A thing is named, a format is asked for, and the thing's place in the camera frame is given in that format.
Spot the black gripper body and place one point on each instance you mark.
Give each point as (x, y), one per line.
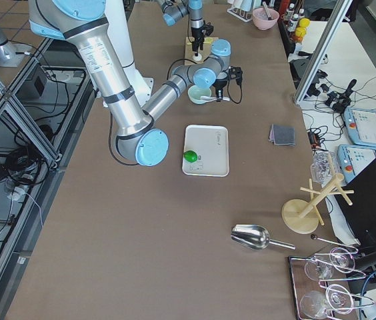
(196, 34)
(220, 85)

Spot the white steamed bun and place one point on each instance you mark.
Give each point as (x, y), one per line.
(197, 57)

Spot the white ceramic spoon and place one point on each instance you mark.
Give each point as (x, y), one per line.
(206, 98)

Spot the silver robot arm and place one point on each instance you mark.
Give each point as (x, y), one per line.
(99, 31)
(173, 13)

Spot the mint green bowl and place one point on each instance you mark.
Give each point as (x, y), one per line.
(195, 94)

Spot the pink bowl with ice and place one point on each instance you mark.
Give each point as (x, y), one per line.
(260, 18)

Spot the bamboo cutting board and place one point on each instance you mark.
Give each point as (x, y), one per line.
(189, 51)

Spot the white rabbit tray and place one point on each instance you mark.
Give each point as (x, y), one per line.
(211, 144)

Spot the green lime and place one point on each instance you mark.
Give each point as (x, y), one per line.
(190, 156)

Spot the grey folded cloth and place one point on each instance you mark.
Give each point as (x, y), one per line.
(282, 135)

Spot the metal muddler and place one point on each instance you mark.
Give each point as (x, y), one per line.
(267, 11)

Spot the clear plastic container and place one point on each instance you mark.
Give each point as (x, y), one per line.
(322, 163)

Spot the metal scoop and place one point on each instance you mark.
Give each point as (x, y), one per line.
(256, 237)

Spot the wooden mug tree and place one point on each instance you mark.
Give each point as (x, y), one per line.
(303, 217)

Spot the lower teach pendant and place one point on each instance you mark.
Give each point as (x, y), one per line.
(353, 159)

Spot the teach pendant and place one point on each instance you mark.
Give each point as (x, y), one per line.
(361, 126)
(353, 159)

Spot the upper teach pendant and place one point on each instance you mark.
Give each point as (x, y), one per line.
(361, 126)

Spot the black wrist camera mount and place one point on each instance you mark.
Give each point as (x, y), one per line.
(236, 73)

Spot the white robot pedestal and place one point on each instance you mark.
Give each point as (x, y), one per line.
(134, 73)

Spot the aluminium frame post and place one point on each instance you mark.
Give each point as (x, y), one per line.
(339, 11)

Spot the wire glass rack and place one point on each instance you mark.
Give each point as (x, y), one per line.
(320, 285)

